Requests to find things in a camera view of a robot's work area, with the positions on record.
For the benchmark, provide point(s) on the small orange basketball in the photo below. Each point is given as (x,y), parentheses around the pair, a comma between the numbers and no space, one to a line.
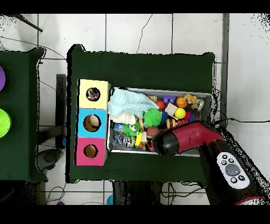
(181,102)

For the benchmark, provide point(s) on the large green spiky ball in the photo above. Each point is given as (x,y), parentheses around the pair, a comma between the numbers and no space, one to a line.
(152,117)

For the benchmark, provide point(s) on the wooden box with three holes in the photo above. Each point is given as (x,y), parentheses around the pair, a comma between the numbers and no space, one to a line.
(84,103)

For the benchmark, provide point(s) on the yellow ball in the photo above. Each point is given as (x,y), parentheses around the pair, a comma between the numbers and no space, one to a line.
(180,113)

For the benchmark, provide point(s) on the orange plush toy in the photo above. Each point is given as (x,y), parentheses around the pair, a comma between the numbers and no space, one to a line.
(191,98)

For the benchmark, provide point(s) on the dark green table cloth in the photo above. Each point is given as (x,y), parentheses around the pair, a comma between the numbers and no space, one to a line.
(137,69)
(19,148)

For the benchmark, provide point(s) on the purple round disc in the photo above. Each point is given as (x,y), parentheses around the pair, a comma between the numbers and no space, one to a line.
(2,79)

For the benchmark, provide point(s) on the green round disc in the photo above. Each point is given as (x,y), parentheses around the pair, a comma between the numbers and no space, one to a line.
(4,123)

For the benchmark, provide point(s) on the colourful patterned cloth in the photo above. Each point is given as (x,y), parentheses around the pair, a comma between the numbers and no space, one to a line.
(93,94)

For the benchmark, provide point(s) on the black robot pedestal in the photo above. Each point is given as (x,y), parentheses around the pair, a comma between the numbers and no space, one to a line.
(135,194)

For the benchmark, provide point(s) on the cream waffle cloth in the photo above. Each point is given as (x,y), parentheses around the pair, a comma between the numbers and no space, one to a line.
(123,118)

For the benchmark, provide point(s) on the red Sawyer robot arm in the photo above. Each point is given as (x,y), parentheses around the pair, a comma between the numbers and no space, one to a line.
(189,137)

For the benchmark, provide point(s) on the green spiky toy with eyes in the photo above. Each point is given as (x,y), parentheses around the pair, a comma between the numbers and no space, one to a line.
(129,129)

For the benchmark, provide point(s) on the crumpled clear plastic bottle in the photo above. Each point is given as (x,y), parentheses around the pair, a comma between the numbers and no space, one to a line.
(119,139)

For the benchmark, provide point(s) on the yellow toy banana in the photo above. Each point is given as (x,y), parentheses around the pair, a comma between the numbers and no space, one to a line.
(138,139)

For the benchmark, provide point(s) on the light blue waffle cloth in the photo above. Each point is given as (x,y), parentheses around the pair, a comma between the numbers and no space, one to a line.
(128,102)

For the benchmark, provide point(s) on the grey round base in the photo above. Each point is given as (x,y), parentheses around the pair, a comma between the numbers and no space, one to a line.
(49,157)

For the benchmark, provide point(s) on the red orange rubber ball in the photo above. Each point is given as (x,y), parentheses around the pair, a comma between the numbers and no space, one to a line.
(160,105)

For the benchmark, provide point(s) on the shallow metal mesh bin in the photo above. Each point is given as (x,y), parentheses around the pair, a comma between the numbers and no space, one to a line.
(130,153)

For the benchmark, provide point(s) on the blue ball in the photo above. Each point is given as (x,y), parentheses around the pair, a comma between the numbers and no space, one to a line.
(110,200)

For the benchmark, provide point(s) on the black post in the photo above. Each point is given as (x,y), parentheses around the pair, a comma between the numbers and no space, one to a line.
(61,105)

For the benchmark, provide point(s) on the dark rod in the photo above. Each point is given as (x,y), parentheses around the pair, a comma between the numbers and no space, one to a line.
(31,26)

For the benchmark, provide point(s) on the wooden cube block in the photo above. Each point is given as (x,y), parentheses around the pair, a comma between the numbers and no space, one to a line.
(170,108)

